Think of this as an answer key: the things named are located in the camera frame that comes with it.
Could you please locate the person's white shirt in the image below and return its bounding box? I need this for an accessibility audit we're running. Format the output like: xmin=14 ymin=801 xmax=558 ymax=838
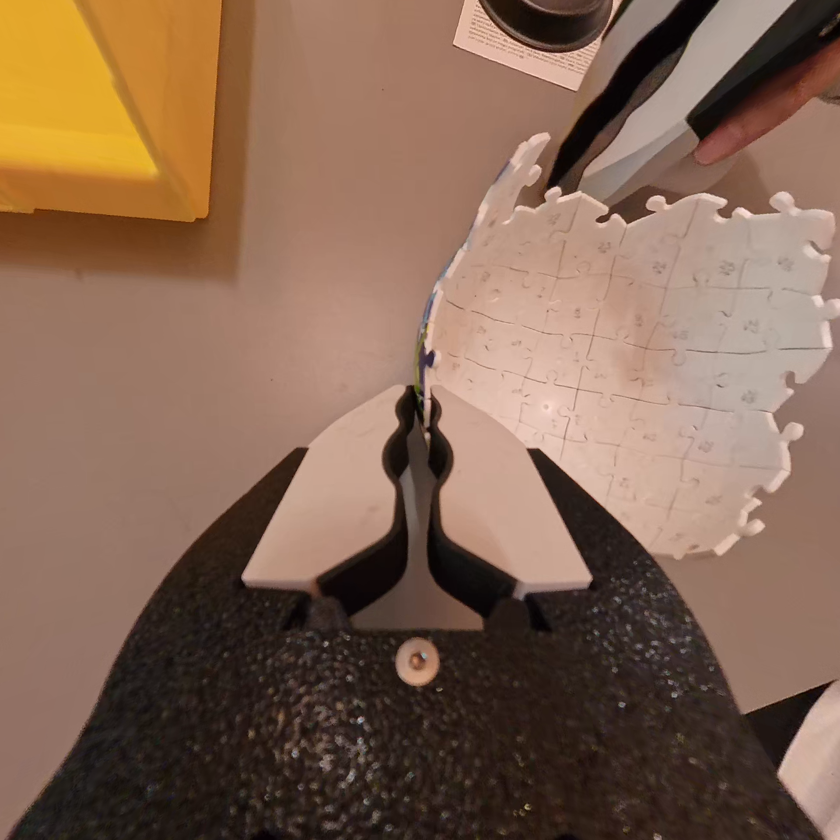
xmin=777 ymin=682 xmax=840 ymax=840

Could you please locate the partly built puzzle ball shell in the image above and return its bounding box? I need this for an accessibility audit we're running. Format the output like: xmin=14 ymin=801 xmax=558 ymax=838
xmin=413 ymin=131 xmax=837 ymax=560

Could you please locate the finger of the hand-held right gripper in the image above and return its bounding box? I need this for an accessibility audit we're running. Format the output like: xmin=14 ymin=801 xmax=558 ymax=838
xmin=548 ymin=0 xmax=697 ymax=194
xmin=577 ymin=0 xmax=798 ymax=206

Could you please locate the yellow plastic bin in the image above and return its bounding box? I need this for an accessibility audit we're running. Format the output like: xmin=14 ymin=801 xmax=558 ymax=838
xmin=0 ymin=0 xmax=223 ymax=224

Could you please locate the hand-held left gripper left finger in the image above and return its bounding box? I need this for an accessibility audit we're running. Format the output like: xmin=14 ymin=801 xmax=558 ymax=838
xmin=240 ymin=385 xmax=416 ymax=618

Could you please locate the person's right hand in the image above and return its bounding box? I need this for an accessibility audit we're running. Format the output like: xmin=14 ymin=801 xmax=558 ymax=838
xmin=694 ymin=49 xmax=840 ymax=166

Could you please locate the black round puzzle stand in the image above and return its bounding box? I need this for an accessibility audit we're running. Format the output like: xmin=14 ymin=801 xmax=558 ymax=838
xmin=478 ymin=0 xmax=614 ymax=52

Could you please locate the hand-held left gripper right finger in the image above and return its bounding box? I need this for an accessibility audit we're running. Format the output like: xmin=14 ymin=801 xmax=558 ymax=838
xmin=427 ymin=385 xmax=594 ymax=621

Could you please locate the white instruction leaflet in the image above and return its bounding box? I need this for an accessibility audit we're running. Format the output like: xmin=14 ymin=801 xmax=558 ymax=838
xmin=453 ymin=0 xmax=624 ymax=93

